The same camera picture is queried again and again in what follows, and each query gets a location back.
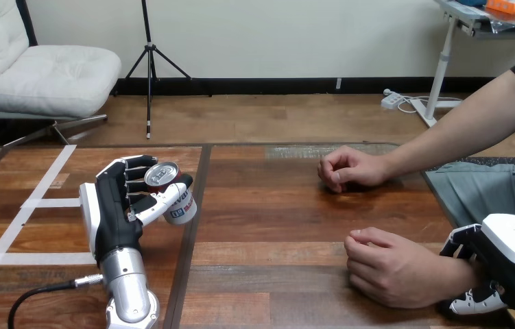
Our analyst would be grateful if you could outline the black cable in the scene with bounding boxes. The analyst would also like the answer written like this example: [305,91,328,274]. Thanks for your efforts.
[7,273,104,329]

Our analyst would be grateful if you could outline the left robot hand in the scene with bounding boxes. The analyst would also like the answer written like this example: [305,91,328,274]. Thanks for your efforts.
[79,155,195,267]

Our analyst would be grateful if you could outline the white power strip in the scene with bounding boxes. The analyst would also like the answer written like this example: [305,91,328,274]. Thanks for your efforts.
[380,88,405,110]

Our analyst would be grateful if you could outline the person's body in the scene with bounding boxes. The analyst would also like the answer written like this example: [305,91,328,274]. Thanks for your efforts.
[422,38,515,229]

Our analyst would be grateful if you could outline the black tripod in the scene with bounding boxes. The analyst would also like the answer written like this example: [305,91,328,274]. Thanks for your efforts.
[111,0,213,140]

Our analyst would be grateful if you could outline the white power cable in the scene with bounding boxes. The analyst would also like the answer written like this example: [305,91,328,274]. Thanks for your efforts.
[395,94,464,114]

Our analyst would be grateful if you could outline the person's forearm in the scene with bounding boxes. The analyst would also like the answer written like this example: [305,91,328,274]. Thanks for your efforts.
[462,258,494,303]
[382,69,515,182]

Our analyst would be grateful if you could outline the white cushioned chair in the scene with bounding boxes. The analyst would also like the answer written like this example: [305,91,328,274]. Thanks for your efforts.
[0,0,123,147]

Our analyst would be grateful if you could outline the white desk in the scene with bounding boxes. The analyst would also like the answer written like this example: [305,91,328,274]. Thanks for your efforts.
[409,0,515,132]

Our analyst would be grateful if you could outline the orange thing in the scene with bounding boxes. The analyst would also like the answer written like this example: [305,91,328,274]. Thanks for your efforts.
[486,0,515,15]

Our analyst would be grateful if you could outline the red and white drink can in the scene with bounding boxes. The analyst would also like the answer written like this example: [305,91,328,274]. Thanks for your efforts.
[143,161,198,226]

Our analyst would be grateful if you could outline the person's hand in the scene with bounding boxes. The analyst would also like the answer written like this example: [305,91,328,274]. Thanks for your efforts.
[317,145,392,195]
[343,227,468,310]

